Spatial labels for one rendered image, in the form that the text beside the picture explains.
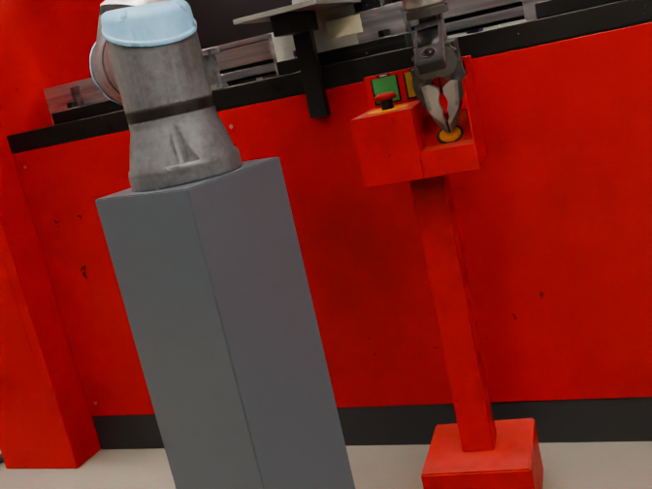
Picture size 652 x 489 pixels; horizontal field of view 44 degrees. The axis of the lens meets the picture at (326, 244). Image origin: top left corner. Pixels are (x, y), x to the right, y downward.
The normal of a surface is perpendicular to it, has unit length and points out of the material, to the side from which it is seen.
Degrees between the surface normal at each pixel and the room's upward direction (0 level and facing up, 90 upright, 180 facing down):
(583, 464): 0
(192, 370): 90
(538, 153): 90
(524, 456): 0
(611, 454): 0
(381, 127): 90
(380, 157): 90
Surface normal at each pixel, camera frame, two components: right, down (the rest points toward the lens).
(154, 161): -0.33, -0.03
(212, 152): 0.58, -0.27
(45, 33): 0.91, -0.11
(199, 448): -0.57, 0.30
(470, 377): -0.26, 0.27
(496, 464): -0.21, -0.95
